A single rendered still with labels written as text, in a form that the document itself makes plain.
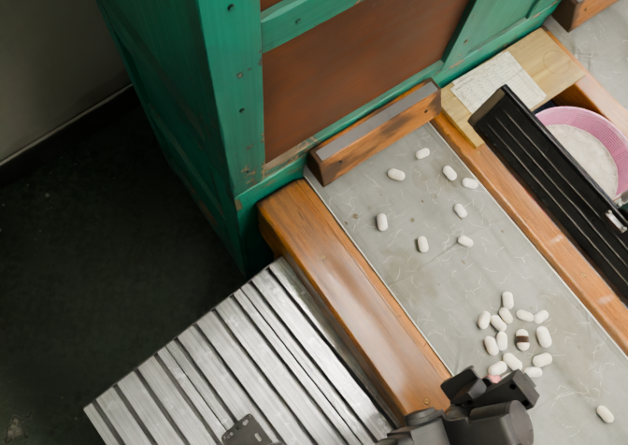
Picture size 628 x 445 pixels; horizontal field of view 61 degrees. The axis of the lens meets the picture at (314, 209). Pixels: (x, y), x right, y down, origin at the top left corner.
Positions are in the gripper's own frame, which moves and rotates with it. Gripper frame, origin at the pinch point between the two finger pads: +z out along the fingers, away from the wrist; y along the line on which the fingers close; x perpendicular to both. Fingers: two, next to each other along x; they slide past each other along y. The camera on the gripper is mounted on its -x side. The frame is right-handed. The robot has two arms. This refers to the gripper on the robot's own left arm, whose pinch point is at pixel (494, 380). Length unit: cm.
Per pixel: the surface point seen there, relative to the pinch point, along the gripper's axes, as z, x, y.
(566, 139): 48, -24, 26
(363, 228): 8.7, 8.0, 34.5
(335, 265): -0.4, 12.4, 31.4
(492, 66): 40, -24, 48
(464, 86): 34, -18, 47
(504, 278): 21.6, -3.1, 10.9
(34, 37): -3, 48, 130
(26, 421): -16, 126, 55
